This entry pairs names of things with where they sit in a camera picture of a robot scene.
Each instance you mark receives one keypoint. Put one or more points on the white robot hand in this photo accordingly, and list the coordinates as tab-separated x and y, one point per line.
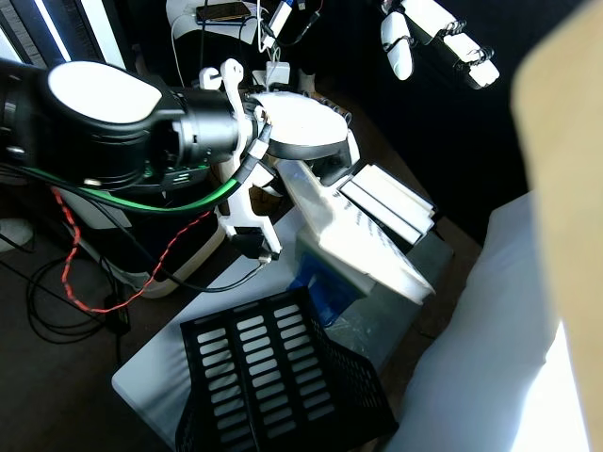
301	122
398	42

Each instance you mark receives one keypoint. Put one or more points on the tan hardcover book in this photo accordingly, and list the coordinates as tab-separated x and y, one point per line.
358	235

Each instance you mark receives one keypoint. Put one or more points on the white charger block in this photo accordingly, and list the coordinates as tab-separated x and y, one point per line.
278	73

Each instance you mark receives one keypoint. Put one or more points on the white spine book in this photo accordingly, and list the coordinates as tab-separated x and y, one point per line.
400	203

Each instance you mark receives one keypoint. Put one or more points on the cream spine book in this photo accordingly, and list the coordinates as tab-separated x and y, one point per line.
410	190

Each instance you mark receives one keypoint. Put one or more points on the black phone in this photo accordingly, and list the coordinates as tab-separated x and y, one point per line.
221	11

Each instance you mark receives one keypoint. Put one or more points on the white rounded housing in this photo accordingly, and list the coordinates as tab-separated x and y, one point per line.
181	21

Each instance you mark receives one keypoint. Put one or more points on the blue book stand tray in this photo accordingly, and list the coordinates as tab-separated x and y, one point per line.
320	287

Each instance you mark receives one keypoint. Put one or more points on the beige board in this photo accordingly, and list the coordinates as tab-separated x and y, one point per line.
565	141

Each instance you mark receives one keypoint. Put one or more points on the black three-slot file rack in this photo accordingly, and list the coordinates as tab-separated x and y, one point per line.
348	376

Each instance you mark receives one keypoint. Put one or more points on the white light strip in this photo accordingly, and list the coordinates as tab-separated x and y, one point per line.
52	28

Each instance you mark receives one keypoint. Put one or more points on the black power adapter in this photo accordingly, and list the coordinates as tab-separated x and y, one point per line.
118	322

